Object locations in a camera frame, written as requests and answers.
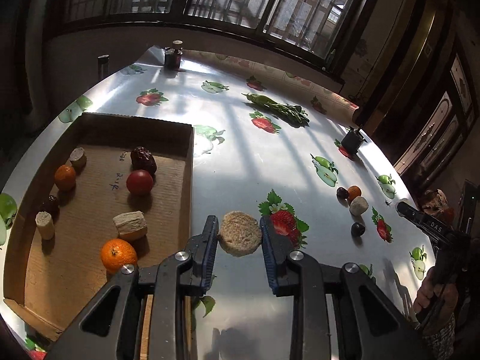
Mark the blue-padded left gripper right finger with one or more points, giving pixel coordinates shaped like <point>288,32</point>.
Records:
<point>276,249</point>

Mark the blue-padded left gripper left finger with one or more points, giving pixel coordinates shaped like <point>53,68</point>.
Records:
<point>202,251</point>

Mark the beige wide cylinder block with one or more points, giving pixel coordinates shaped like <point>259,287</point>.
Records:
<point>239,234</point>

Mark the large orange tangerine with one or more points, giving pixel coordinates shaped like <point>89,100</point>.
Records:
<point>116,253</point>

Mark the dark plum fruit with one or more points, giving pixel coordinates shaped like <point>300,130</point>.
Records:
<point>358,229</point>

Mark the dark date fruit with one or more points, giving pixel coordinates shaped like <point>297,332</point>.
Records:
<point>342,193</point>

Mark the small orange tangerine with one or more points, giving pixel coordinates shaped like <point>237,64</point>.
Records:
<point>353,192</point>

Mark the operator right hand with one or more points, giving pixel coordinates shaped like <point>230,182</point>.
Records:
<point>447,294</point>

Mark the beige rectangular block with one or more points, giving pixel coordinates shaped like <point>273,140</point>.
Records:
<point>130,226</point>

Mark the red tomato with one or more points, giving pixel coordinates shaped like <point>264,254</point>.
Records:
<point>139,182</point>

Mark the large wrinkled red date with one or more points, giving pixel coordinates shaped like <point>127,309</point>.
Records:
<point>143,159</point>

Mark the shallow cardboard box tray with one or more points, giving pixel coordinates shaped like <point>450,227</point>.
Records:
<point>47,283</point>

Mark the fruit-print tablecloth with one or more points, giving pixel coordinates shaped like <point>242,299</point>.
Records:
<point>237,165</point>

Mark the black cylindrical motor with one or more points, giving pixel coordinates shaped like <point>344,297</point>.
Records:
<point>352,140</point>

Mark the orange tangerine in box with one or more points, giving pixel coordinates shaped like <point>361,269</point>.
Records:
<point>65,178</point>

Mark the small beige cylinder block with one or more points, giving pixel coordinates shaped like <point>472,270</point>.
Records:
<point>78,158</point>

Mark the small dark red date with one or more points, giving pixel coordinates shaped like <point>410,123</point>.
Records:
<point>51,206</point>

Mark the bunch of green vegetables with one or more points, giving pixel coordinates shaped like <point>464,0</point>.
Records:
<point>294,115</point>

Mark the dark jar with lid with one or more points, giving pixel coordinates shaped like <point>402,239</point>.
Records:
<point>173,55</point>

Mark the dark framed window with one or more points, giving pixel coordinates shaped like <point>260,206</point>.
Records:
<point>321,33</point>

